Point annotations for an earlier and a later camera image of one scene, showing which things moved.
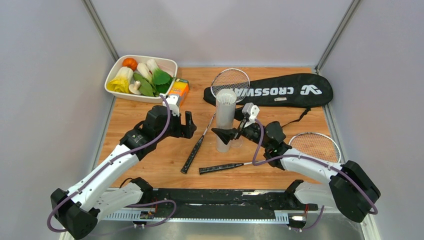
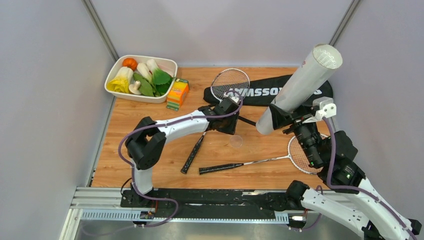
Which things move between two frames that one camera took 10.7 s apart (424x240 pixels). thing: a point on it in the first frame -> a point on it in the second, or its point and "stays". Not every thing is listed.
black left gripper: [186, 131] -> [231, 130]
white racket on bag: [233, 79] stays
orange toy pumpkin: [130, 62] stays
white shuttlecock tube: [225, 115] -> [322, 58]
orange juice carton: [181, 87] stays
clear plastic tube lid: [237, 143] stays
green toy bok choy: [161, 81] stays
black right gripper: [227, 134] -> [280, 118]
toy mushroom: [134, 88] stays
